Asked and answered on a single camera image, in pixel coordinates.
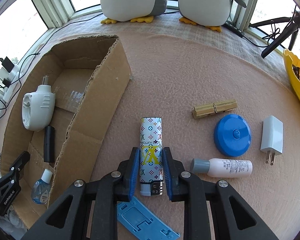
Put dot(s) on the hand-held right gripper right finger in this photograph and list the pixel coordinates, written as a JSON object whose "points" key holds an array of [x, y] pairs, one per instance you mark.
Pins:
{"points": [[167, 175]]}

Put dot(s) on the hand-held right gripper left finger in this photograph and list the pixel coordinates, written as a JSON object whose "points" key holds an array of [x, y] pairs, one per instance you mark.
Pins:
{"points": [[133, 175]]}

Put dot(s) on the blue eye drops bottle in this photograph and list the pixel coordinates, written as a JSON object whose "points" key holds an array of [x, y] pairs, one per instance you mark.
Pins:
{"points": [[40, 192]]}

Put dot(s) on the black tube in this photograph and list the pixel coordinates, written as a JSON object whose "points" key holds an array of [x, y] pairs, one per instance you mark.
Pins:
{"points": [[49, 142]]}

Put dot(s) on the patterned white lighter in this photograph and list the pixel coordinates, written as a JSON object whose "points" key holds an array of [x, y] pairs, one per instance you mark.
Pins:
{"points": [[151, 135]]}

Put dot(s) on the blue phone stand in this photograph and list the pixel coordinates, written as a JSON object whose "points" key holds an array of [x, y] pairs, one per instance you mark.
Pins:
{"points": [[140, 220]]}

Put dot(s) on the white plug-in mosquito repeller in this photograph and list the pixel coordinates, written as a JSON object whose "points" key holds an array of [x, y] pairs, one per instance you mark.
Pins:
{"points": [[40, 110]]}

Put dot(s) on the white bottle with grey cap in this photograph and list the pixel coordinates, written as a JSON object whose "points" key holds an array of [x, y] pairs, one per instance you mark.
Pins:
{"points": [[230, 167]]}

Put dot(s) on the blue round tape measure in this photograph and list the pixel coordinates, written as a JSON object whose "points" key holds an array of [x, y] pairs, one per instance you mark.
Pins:
{"points": [[230, 137]]}

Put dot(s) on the wooden clothespin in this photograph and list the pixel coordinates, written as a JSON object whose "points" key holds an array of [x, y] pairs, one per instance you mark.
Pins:
{"points": [[215, 108]]}

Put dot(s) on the cardboard box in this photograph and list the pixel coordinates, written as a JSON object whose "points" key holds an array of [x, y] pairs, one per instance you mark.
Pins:
{"points": [[102, 85]]}

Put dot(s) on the white USB charger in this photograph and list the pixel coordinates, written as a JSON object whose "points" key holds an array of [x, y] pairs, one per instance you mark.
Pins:
{"points": [[271, 135]]}

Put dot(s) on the person's left hand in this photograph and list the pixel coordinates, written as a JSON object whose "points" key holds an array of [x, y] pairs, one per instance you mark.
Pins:
{"points": [[10, 221]]}

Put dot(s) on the white power strip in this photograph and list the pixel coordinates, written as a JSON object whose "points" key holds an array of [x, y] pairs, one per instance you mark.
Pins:
{"points": [[8, 92]]}

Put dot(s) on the small black plug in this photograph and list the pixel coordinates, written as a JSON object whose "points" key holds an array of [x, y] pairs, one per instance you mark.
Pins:
{"points": [[7, 82]]}

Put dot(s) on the white power adapter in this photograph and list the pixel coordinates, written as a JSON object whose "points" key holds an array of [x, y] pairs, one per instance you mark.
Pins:
{"points": [[2, 72]]}

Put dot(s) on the black power adapter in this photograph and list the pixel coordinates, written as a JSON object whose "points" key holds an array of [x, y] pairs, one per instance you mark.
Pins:
{"points": [[7, 63]]}

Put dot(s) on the power strip with chargers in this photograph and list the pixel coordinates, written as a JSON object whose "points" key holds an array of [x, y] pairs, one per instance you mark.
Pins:
{"points": [[37, 53]]}

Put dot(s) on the grey plaid cloth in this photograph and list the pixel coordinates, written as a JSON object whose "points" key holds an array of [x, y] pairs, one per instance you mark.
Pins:
{"points": [[170, 26]]}

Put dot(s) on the yellow plastic bowl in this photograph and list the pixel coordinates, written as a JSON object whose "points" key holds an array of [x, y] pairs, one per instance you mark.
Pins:
{"points": [[293, 80]]}

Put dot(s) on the dark candy wrapper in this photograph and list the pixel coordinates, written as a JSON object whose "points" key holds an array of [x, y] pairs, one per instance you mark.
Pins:
{"points": [[296, 70]]}

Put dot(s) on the black tripod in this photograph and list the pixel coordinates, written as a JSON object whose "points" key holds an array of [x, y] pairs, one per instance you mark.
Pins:
{"points": [[275, 46]]}

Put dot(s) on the large penguin plush toy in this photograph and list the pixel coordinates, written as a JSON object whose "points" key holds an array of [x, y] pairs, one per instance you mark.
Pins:
{"points": [[127, 0]]}

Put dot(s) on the small penguin plush toy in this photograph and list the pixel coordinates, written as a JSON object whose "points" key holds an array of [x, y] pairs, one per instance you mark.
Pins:
{"points": [[202, 2]]}

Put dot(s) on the white window frame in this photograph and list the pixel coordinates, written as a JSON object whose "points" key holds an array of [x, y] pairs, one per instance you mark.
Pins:
{"points": [[52, 5]]}

